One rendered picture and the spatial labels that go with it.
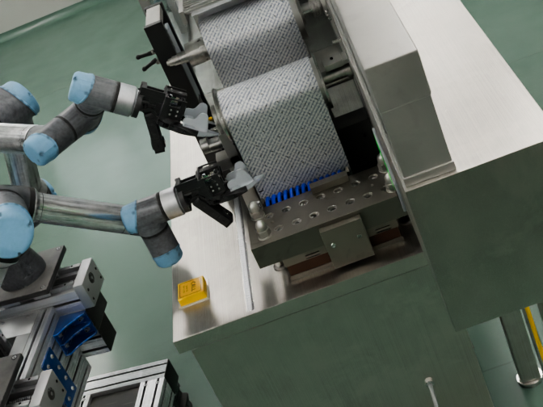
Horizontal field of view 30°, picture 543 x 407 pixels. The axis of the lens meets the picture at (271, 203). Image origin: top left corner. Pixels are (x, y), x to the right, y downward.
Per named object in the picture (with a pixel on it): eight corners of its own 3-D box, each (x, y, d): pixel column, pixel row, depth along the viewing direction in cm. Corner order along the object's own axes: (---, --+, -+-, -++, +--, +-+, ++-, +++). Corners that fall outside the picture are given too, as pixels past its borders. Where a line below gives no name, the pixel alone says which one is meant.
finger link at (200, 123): (223, 122, 240) (186, 109, 240) (216, 143, 243) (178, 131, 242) (225, 116, 243) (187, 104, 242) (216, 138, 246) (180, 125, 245)
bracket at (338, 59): (323, 64, 244) (321, 56, 243) (346, 55, 244) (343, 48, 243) (326, 72, 240) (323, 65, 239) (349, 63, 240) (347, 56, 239)
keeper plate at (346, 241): (334, 264, 240) (318, 228, 234) (373, 249, 239) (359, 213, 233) (335, 270, 238) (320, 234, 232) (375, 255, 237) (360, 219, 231)
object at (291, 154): (262, 202, 253) (234, 141, 244) (351, 169, 250) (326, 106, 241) (263, 203, 253) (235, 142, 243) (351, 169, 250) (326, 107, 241)
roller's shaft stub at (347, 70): (325, 82, 247) (319, 67, 244) (351, 72, 246) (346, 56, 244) (327, 90, 243) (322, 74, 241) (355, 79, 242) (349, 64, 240)
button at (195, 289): (180, 291, 256) (177, 283, 255) (206, 281, 255) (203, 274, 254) (181, 308, 250) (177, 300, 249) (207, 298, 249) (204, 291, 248)
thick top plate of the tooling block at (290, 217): (254, 232, 252) (246, 214, 249) (406, 176, 248) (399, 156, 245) (259, 269, 239) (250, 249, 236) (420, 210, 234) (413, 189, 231)
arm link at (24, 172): (2, 224, 312) (-33, 98, 269) (37, 195, 319) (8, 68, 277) (29, 243, 307) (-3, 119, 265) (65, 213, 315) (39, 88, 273)
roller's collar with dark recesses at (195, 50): (192, 60, 268) (183, 39, 265) (213, 52, 268) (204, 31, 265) (193, 70, 263) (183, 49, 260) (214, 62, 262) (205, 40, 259)
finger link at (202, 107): (224, 110, 246) (187, 102, 243) (216, 131, 249) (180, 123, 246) (220, 104, 249) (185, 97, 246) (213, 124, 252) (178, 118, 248)
